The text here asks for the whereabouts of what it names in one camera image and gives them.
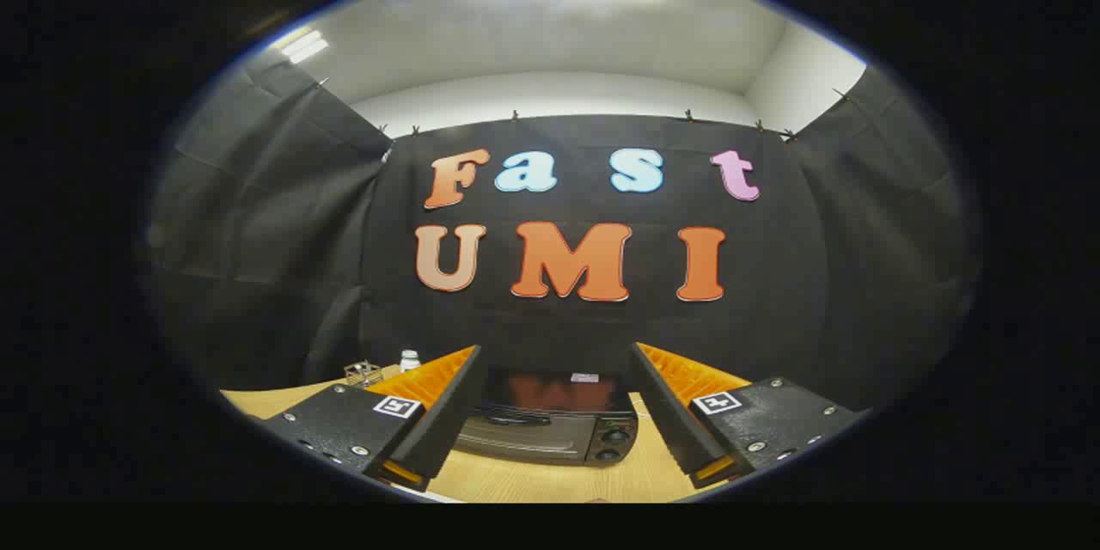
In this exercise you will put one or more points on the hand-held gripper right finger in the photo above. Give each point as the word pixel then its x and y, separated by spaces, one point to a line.
pixel 675 421

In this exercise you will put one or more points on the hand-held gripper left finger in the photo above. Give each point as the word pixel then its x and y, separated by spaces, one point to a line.
pixel 443 417

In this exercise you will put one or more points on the black toaster oven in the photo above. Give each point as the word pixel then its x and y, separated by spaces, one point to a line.
pixel 550 438

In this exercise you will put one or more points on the white bottle with green label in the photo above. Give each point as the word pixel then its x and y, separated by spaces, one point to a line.
pixel 410 361

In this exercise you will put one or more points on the black backdrop cloth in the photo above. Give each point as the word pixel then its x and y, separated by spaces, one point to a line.
pixel 601 326

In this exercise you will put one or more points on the small ceiling light panel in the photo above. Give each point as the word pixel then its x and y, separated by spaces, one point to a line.
pixel 302 45

